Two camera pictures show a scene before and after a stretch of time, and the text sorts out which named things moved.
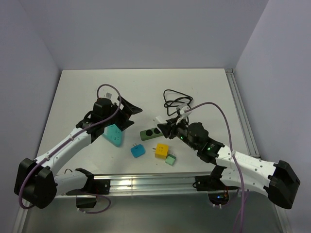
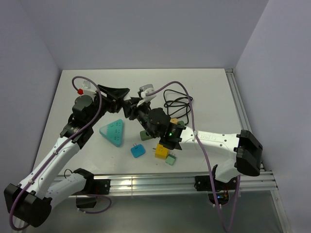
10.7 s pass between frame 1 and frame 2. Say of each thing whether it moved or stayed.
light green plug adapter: stayed
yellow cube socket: stayed
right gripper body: moved
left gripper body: moved
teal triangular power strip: stayed
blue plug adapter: stayed
